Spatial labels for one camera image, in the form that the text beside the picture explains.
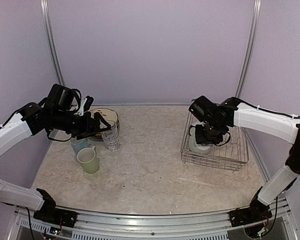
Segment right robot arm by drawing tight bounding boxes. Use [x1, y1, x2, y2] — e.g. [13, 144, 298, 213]
[188, 95, 300, 222]

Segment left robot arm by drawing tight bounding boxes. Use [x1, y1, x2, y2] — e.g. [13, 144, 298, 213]
[0, 83, 111, 223]

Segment light blue cup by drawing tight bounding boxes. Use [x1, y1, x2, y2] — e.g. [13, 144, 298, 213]
[69, 138, 90, 154]

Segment aluminium frame post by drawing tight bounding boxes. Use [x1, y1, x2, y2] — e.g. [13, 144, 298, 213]
[40, 0, 66, 86]
[235, 0, 262, 98]

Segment left aluminium frame post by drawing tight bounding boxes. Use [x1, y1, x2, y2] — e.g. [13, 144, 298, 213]
[40, 0, 66, 86]

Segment right aluminium frame post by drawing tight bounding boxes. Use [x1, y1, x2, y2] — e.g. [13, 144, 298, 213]
[235, 0, 262, 98]

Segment light green checked bowl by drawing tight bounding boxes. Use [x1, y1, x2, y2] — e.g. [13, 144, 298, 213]
[188, 138, 213, 154]

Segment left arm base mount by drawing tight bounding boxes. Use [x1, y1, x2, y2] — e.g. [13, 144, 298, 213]
[33, 207, 78, 228]

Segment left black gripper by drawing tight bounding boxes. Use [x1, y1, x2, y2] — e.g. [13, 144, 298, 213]
[51, 109, 111, 140]

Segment beige plate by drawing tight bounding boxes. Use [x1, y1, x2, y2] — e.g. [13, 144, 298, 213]
[89, 107, 119, 139]

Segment clear drinking glass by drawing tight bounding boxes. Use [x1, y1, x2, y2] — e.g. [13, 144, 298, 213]
[100, 120, 121, 148]

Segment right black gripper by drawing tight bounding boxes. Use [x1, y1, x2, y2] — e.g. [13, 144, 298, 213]
[195, 119, 226, 144]

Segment metal wire dish rack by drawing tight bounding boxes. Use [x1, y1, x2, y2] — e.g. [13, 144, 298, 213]
[180, 96, 249, 172]

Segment pale green cup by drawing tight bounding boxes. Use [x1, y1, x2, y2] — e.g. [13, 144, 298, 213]
[76, 146, 99, 174]

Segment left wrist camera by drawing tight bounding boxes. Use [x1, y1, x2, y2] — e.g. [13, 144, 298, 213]
[75, 96, 94, 116]

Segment front aluminium rail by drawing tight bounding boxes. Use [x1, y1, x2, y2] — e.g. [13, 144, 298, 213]
[13, 203, 295, 240]

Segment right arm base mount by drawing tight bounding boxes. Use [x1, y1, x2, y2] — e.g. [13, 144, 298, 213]
[228, 207, 273, 227]

